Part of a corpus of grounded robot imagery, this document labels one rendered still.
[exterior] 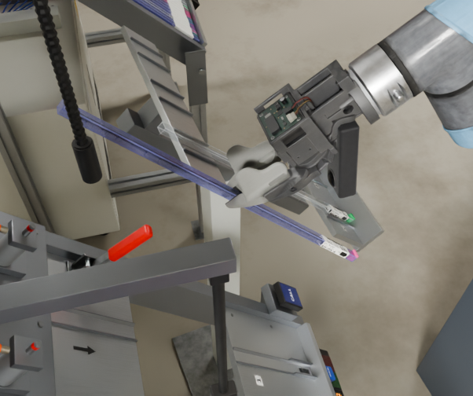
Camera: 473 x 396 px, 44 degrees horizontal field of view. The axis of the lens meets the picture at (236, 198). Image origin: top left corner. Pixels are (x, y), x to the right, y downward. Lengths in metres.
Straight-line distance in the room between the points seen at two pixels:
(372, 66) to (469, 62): 0.11
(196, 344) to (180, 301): 0.95
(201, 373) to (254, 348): 0.87
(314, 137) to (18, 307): 0.42
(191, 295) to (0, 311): 0.51
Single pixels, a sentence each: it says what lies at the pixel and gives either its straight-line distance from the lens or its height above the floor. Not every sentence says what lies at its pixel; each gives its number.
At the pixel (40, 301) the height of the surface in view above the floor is 1.35.
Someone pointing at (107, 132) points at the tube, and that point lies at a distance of 0.63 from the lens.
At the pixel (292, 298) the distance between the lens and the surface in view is 0.96.
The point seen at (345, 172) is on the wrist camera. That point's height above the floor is 1.09.
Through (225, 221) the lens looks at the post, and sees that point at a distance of 1.11.
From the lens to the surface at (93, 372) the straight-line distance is 0.65.
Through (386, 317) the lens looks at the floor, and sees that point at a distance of 1.88.
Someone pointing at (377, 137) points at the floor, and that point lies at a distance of 2.35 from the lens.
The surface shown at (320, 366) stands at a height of 0.73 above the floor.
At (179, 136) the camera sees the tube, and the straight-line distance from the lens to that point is 0.78.
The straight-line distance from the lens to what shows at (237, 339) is 0.86.
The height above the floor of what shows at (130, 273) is 1.35.
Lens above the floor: 1.63
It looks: 51 degrees down
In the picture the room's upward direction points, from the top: straight up
